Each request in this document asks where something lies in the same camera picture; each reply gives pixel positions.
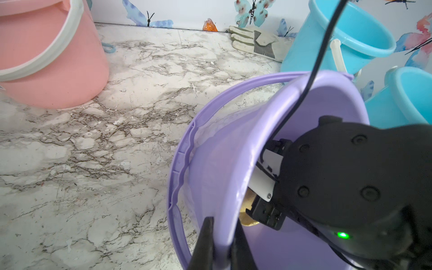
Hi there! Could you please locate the cream yellow microfibre cloth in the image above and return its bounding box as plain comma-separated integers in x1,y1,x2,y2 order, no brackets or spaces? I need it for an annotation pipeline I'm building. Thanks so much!
238,187,261,227

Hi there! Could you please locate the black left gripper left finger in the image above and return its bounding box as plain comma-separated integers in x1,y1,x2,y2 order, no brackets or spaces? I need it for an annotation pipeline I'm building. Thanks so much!
187,217,214,270

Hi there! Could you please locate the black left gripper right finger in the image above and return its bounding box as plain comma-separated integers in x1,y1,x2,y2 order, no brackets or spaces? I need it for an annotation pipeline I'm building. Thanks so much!
231,219,258,270

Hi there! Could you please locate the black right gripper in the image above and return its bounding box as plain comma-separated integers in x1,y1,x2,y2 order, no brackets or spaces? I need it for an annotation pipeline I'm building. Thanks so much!
246,116,432,270

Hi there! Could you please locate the pink plastic bucket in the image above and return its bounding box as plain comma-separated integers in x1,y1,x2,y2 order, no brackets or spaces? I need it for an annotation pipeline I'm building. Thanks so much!
1,0,109,109

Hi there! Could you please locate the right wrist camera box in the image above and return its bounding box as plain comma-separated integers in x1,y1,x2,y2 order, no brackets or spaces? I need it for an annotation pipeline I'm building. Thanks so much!
248,139,293,202

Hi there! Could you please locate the teal bucket with sticker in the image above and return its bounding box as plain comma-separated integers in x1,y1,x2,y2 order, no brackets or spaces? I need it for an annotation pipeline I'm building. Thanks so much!
281,1,396,74

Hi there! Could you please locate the purple plastic bucket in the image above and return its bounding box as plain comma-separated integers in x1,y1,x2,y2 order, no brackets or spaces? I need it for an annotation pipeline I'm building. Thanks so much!
167,70,369,270

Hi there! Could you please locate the grey white folded cloth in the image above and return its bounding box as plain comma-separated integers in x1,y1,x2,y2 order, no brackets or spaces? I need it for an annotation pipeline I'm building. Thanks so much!
228,26,294,63

